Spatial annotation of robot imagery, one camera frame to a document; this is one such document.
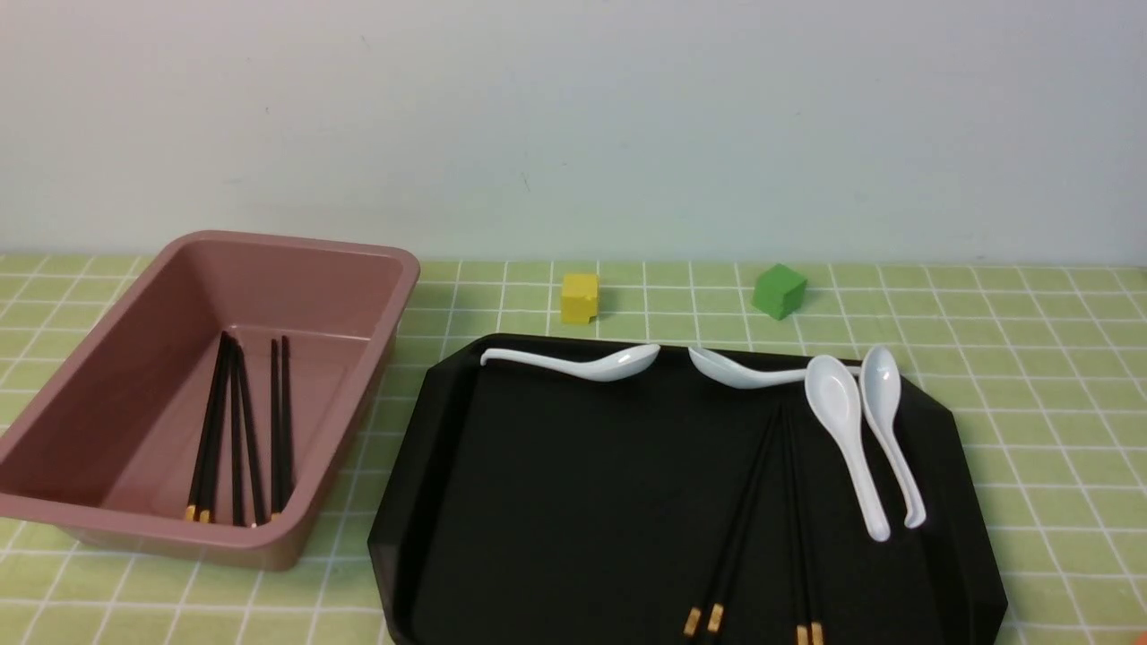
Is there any pink plastic bin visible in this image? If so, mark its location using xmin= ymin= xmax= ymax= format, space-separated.
xmin=1 ymin=231 xmax=419 ymax=572

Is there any white spoon rightmost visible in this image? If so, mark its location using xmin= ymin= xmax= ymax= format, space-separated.
xmin=858 ymin=345 xmax=927 ymax=529

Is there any green cube block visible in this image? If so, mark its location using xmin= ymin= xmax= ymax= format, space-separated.
xmin=751 ymin=262 xmax=807 ymax=320

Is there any black chopstick in bin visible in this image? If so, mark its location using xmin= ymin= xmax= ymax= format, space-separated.
xmin=227 ymin=339 xmax=245 ymax=527
xmin=270 ymin=339 xmax=282 ymax=519
xmin=197 ymin=331 xmax=234 ymax=523
xmin=184 ymin=331 xmax=231 ymax=521
xmin=237 ymin=345 xmax=267 ymax=528
xmin=280 ymin=335 xmax=295 ymax=510

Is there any white spoon upper middle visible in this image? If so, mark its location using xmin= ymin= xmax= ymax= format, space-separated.
xmin=687 ymin=347 xmax=807 ymax=391

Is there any white spoon large bowl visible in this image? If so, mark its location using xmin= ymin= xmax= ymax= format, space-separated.
xmin=804 ymin=355 xmax=892 ymax=542

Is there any white spoon far left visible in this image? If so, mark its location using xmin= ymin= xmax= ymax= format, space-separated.
xmin=479 ymin=344 xmax=662 ymax=383

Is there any yellow cube block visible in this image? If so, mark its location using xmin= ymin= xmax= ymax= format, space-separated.
xmin=560 ymin=273 xmax=599 ymax=325

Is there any black plastic tray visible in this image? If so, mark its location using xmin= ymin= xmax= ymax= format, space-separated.
xmin=367 ymin=333 xmax=1008 ymax=644

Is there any black chopstick gold band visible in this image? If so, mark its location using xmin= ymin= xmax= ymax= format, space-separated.
xmin=701 ymin=407 xmax=781 ymax=644
xmin=682 ymin=407 xmax=782 ymax=644
xmin=786 ymin=412 xmax=826 ymax=644
xmin=780 ymin=410 xmax=810 ymax=644

